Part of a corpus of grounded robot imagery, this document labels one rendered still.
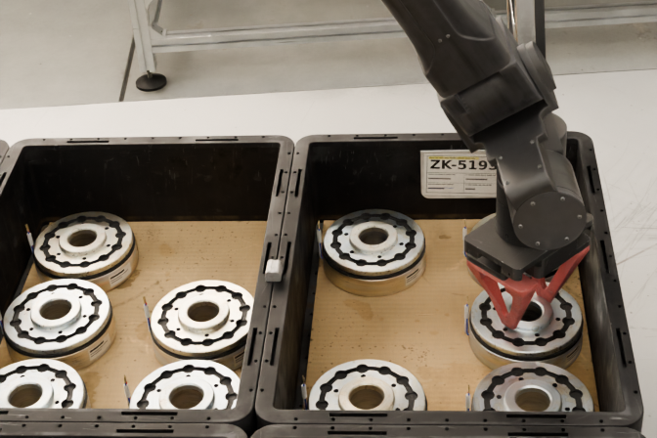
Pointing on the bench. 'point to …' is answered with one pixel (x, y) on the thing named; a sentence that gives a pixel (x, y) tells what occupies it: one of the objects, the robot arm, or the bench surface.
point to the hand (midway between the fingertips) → (526, 306)
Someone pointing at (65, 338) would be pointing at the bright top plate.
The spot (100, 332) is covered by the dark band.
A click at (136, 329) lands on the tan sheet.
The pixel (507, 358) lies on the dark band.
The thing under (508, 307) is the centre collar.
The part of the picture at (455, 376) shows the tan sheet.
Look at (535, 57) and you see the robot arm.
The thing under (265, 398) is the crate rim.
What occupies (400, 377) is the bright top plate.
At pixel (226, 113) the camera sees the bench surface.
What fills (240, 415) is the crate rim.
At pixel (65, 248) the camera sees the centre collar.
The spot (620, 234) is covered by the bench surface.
